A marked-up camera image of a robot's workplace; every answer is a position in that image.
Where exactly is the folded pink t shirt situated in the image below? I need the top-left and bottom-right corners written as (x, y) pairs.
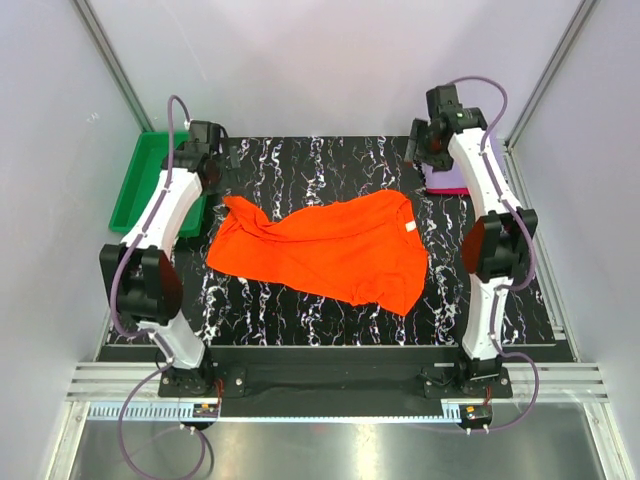
top-left (426, 188), bottom-right (470, 196)

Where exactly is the green plastic bin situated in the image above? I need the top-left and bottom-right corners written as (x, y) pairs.
top-left (108, 130), bottom-right (207, 239)

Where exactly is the aluminium frame rail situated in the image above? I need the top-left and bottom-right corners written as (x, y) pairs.
top-left (66, 363), bottom-right (608, 423)

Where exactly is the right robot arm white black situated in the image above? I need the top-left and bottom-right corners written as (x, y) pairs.
top-left (405, 81), bottom-right (538, 397)

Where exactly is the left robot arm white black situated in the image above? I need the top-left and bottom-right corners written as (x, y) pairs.
top-left (99, 120), bottom-right (239, 396)

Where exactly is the orange t shirt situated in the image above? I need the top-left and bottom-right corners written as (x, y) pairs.
top-left (206, 190), bottom-right (429, 316)

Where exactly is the right small circuit board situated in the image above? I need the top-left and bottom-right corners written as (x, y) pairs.
top-left (461, 404), bottom-right (493, 423)

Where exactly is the left small circuit board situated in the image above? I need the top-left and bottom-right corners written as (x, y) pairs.
top-left (192, 402), bottom-right (221, 418)

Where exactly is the folded purple t shirt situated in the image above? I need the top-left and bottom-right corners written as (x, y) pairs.
top-left (419, 129), bottom-right (507, 194)

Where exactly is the small circuit board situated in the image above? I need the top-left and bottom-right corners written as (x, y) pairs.
top-left (192, 402), bottom-right (221, 418)
top-left (461, 404), bottom-right (493, 423)

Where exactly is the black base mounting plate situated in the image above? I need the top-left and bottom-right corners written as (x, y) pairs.
top-left (157, 344), bottom-right (511, 419)

